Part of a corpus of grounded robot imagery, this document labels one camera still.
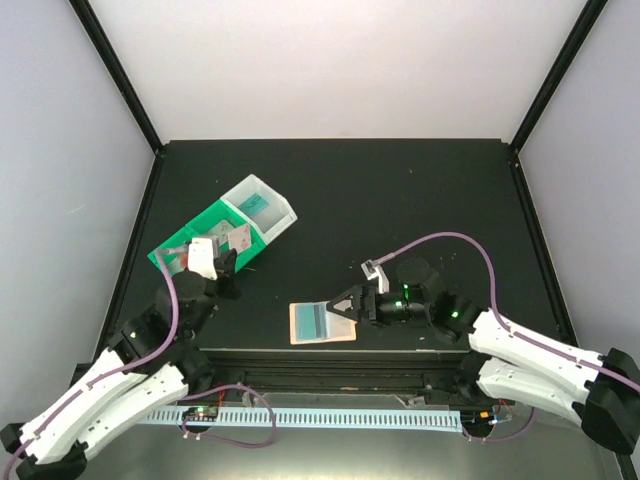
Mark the tan card holder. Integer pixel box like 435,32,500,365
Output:
289,302,357,345

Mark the floral credit card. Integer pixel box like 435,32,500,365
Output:
227,223,252,254

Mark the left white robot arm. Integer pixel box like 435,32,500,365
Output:
1,249,240,479

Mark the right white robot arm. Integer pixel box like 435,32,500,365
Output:
326,258,639,455

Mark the floral card in bin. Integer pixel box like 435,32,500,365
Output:
208,219,234,242

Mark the red dot card in bin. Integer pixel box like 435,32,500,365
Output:
166,252,188,276

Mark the teal card in bin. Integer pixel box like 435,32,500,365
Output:
238,193,269,218

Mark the green bin middle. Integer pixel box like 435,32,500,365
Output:
186,199,266,271

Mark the green bin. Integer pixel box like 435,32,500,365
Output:
186,199,266,271
147,226,196,276

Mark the green bin near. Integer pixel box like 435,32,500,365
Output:
147,226,196,276

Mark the white translucent bin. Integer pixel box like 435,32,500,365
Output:
221,174,298,244

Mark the left controller board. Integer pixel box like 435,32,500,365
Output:
182,406,219,423

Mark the controller board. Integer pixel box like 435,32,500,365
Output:
182,406,219,423
460,408,513,426

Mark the right controller board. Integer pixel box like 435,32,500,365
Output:
460,408,513,426

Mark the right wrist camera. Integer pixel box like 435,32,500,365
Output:
361,260,390,294

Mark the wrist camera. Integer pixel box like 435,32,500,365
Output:
361,260,390,294
187,236,219,280

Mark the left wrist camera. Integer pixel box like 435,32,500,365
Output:
187,236,219,280

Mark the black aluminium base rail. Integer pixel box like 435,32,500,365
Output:
206,349,470,406

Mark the white slotted cable duct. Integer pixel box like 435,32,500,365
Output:
138,405,462,433

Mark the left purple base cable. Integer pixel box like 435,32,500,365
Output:
180,383,277,447

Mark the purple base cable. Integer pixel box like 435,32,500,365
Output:
180,383,277,447
462,409,539,445

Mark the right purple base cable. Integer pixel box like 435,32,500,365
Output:
462,409,539,445

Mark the left black frame post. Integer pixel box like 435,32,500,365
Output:
68,0,163,154

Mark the black frame post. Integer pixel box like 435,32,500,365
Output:
510,0,608,154
68,0,163,154

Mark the right black frame post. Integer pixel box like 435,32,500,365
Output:
510,0,608,154

